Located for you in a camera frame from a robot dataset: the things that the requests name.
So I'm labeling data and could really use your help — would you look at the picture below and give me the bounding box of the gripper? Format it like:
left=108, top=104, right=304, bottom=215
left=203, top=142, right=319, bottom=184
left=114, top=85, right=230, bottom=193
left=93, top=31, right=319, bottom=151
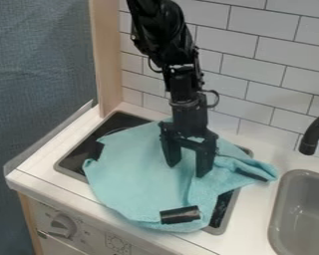
left=157, top=93, right=220, bottom=178

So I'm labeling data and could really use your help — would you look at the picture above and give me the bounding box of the light blue cloth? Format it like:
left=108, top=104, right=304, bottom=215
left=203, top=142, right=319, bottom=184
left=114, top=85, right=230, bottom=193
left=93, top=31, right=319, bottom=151
left=81, top=118, right=280, bottom=233

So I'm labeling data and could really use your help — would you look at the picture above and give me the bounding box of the toy stove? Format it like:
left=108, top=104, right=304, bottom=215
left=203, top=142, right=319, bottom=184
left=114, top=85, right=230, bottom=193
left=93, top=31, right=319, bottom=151
left=53, top=111, right=256, bottom=236

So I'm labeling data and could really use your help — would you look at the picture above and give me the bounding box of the tap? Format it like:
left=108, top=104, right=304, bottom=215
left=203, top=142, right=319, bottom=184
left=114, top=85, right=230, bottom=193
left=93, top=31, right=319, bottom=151
left=297, top=109, right=319, bottom=156

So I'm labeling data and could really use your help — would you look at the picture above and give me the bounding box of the toy sink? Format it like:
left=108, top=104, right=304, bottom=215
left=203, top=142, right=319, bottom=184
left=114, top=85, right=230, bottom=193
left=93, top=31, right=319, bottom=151
left=267, top=168, right=319, bottom=255

